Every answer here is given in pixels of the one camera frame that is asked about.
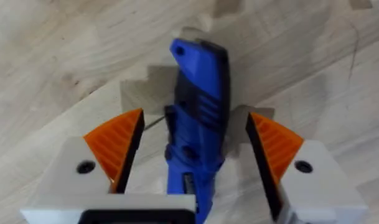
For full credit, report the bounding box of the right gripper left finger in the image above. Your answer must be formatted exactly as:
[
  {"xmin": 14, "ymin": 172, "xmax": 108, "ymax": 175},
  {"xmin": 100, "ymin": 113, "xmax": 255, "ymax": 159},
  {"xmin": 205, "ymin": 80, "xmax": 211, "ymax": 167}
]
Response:
[{"xmin": 36, "ymin": 108, "xmax": 146, "ymax": 196}]

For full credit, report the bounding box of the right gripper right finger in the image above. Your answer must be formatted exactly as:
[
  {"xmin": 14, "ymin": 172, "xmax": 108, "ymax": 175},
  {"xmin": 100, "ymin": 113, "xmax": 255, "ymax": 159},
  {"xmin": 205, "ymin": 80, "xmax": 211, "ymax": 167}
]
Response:
[{"xmin": 245, "ymin": 111, "xmax": 369, "ymax": 224}]

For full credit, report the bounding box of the blue electric screwdriver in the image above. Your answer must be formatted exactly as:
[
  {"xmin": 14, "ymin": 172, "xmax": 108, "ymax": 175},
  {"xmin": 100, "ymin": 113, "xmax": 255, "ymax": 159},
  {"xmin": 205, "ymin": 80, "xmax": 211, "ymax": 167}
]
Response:
[{"xmin": 163, "ymin": 37, "xmax": 231, "ymax": 224}]

